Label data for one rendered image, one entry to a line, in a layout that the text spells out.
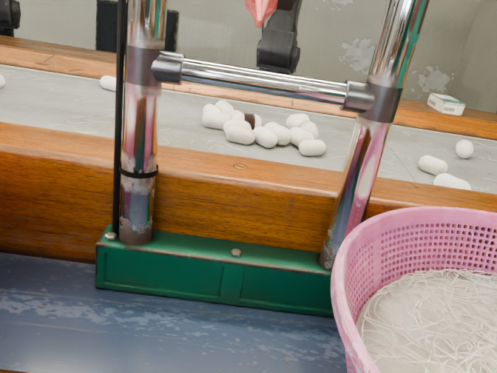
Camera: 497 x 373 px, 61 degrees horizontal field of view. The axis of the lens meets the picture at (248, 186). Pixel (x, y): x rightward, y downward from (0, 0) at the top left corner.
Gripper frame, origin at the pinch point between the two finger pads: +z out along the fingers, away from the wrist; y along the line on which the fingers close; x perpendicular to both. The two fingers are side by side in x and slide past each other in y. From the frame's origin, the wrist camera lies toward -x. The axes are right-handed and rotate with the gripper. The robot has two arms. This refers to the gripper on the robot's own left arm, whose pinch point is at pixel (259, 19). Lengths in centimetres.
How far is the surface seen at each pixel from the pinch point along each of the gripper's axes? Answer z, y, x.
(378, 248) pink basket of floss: 36.3, 9.1, -15.8
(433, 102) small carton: -1.3, 31.0, 12.1
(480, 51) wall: -134, 124, 117
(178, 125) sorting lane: 18.6, -7.7, 0.3
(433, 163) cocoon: 21.1, 20.7, -3.7
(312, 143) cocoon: 21.0, 7.2, -3.8
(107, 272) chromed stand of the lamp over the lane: 38.8, -9.0, -9.8
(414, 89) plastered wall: -130, 103, 149
